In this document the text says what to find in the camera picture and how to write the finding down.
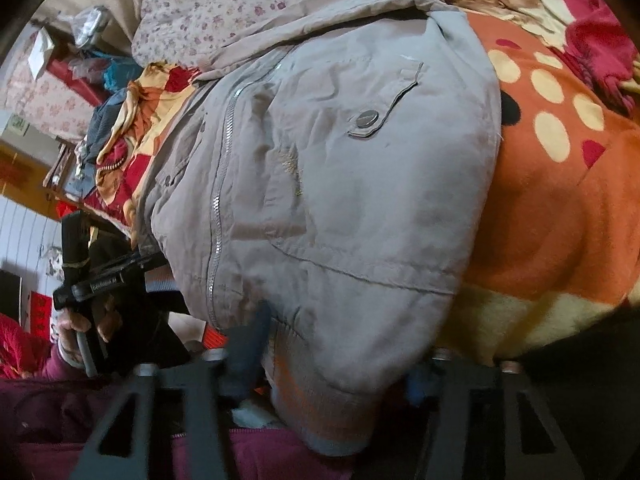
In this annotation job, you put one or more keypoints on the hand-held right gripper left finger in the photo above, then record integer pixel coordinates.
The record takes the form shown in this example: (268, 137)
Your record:
(250, 345)

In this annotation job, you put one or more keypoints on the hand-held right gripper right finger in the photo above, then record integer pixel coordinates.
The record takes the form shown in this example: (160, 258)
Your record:
(417, 385)

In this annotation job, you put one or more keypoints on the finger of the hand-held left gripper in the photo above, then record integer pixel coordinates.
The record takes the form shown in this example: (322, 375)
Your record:
(120, 275)

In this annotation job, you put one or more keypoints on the grey zip jacket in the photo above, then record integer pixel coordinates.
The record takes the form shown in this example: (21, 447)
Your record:
(325, 185)

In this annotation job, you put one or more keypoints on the person's left forearm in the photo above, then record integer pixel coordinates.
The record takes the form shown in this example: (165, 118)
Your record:
(55, 367)

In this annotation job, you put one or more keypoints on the person's left hand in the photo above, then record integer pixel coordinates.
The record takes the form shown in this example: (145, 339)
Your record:
(67, 322)

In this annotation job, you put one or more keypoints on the small red cloth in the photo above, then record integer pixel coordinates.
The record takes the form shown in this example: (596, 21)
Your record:
(66, 208)

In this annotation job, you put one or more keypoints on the black cloth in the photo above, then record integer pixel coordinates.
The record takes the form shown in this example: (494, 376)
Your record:
(145, 330)

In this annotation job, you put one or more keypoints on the wooden chair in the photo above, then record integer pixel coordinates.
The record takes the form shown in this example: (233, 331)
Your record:
(60, 170)

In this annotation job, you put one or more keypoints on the red paper decoration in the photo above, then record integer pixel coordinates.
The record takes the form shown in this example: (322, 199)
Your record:
(40, 315)

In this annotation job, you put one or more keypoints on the red puffy jacket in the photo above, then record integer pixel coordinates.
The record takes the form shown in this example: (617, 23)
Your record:
(15, 345)

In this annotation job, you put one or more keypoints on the blue-grey garment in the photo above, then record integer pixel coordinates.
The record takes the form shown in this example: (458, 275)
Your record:
(102, 120)

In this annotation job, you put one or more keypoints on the small green label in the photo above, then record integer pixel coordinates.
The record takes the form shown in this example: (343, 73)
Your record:
(17, 125)

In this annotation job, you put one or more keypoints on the pink floral bedsheet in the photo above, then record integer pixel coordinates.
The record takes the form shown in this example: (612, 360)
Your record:
(45, 105)

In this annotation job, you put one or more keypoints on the person's maroon clothing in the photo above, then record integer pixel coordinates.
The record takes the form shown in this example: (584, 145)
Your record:
(50, 410)

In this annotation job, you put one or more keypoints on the teal cloth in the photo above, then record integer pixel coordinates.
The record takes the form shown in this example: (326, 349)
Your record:
(117, 72)

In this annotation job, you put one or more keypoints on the white paper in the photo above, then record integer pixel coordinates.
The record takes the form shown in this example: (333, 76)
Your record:
(40, 55)

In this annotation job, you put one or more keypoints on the orange red printed blanket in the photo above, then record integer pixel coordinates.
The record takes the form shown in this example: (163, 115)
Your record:
(550, 210)

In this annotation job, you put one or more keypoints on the clear plastic bag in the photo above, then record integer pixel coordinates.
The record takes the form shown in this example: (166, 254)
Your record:
(90, 25)

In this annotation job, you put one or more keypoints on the beige curtain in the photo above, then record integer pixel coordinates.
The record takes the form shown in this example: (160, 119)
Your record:
(115, 0)

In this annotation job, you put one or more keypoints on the floral quilt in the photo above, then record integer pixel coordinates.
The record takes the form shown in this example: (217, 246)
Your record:
(200, 5)

